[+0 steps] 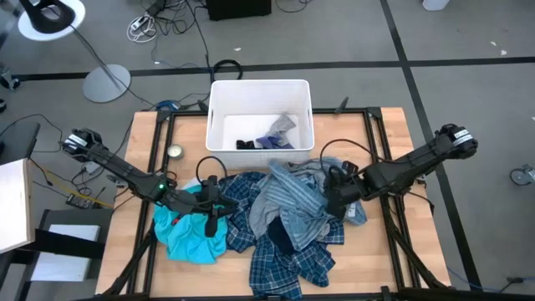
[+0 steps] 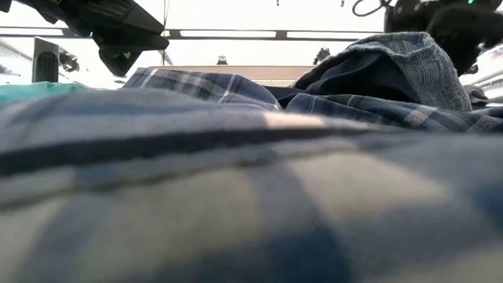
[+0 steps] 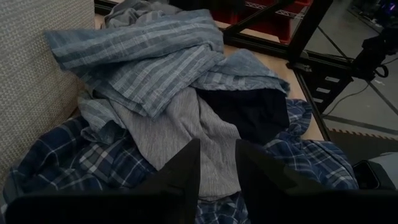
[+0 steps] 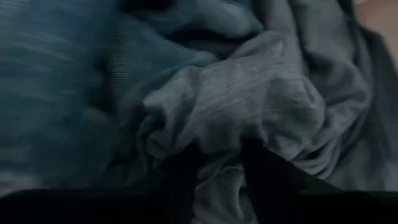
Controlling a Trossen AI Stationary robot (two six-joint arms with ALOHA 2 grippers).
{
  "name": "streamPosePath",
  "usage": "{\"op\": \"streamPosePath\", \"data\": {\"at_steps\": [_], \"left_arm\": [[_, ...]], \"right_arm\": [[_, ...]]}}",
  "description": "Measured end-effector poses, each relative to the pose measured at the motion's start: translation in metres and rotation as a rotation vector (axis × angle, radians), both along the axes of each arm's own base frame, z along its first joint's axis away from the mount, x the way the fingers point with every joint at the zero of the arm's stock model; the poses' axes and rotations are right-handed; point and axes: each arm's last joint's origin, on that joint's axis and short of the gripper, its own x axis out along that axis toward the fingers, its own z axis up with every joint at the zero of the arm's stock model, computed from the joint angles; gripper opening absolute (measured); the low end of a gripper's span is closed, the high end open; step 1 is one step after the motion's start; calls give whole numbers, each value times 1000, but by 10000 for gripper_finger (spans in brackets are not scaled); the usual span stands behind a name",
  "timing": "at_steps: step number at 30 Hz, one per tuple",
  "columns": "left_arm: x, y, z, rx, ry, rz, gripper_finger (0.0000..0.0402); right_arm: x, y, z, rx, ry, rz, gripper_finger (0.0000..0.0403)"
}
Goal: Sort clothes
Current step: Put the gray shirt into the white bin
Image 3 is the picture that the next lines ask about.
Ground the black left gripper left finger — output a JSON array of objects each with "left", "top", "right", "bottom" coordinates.
[{"left": 134, "top": 138, "right": 201, "bottom": 200}]

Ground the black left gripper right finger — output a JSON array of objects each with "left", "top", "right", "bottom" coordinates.
[{"left": 234, "top": 138, "right": 326, "bottom": 196}]

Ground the plain dark blue garment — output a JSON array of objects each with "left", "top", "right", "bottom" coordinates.
[{"left": 195, "top": 87, "right": 291, "bottom": 146}]

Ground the dark blue plaid shirt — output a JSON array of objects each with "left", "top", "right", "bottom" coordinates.
[{"left": 0, "top": 98, "right": 360, "bottom": 224}]

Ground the grey knit shirt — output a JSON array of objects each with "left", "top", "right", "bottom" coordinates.
[{"left": 109, "top": 86, "right": 243, "bottom": 202}]

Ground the dark foam floor mat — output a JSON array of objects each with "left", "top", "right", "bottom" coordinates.
[{"left": 325, "top": 126, "right": 398, "bottom": 166}]

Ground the light blue striped shirt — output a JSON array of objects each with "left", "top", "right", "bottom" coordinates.
[{"left": 43, "top": 0, "right": 292, "bottom": 146}]

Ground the red storage bin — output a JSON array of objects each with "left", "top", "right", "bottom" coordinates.
[{"left": 211, "top": 0, "right": 313, "bottom": 45}]

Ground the white plastic bin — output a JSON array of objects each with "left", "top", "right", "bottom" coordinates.
[{"left": 0, "top": 0, "right": 96, "bottom": 188}]

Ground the black floor cable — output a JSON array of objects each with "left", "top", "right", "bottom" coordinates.
[{"left": 322, "top": 62, "right": 390, "bottom": 118}]

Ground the grey table-level camera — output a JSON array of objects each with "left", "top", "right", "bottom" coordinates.
[{"left": 352, "top": 152, "right": 398, "bottom": 192}]

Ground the black metal frame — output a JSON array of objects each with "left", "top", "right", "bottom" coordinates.
[{"left": 93, "top": 0, "right": 356, "bottom": 141}]

